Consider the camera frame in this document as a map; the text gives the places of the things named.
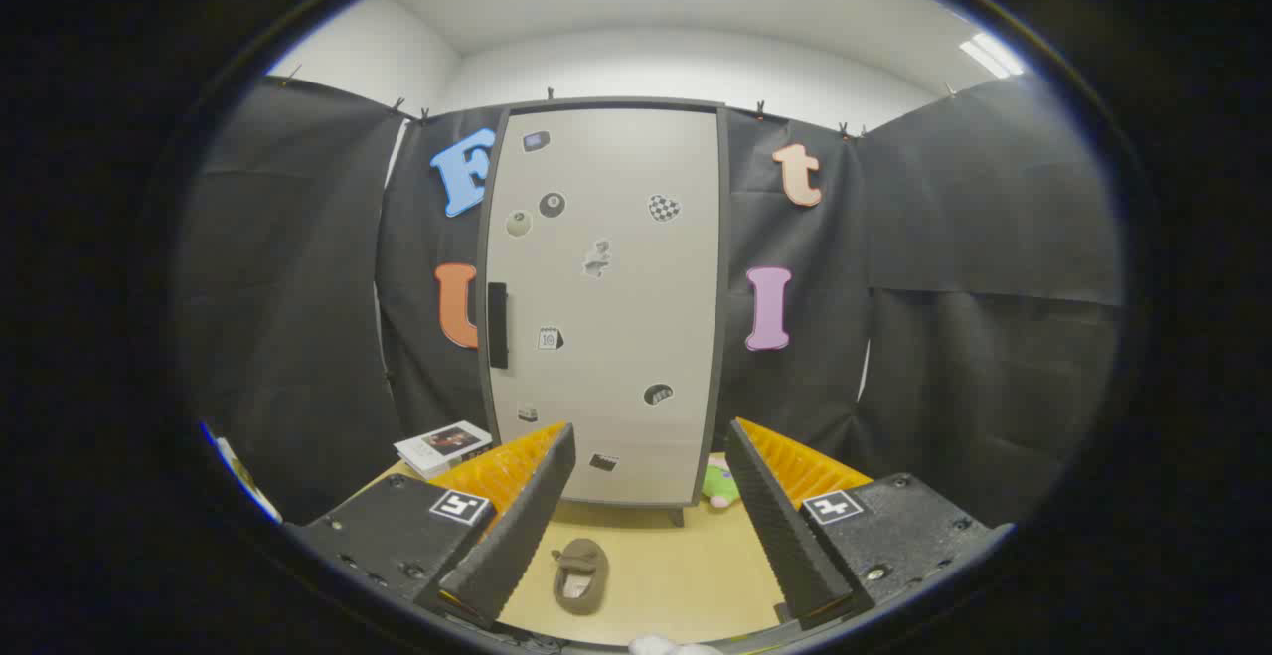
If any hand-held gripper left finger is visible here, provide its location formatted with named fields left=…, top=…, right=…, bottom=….
left=283, top=422, right=577, bottom=631

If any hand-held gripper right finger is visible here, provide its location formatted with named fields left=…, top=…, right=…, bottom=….
left=723, top=417, right=1015, bottom=633

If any brown slipper shoe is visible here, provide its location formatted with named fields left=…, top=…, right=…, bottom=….
left=553, top=538, right=610, bottom=616

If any beige shoe cabinet door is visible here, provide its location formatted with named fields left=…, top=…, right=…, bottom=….
left=485, top=106, right=720, bottom=507

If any black door handle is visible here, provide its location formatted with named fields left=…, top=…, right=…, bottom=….
left=487, top=282, right=510, bottom=370

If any grey shoe cabinet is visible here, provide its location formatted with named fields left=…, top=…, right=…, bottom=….
left=477, top=96, right=731, bottom=527

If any person's white shoe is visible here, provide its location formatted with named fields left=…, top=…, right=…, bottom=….
left=628, top=635, right=721, bottom=655

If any green and pink plush toy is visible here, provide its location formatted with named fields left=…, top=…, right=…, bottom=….
left=701, top=454, right=741, bottom=510

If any white book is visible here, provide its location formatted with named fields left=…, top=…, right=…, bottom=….
left=394, top=421, right=494, bottom=480

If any white printed sheet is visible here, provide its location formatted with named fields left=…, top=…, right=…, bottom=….
left=204, top=424, right=284, bottom=524

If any black backdrop cloth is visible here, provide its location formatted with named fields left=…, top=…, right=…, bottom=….
left=184, top=76, right=1124, bottom=527

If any small ceiling light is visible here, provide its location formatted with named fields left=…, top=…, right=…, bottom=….
left=959, top=32, right=1025, bottom=80

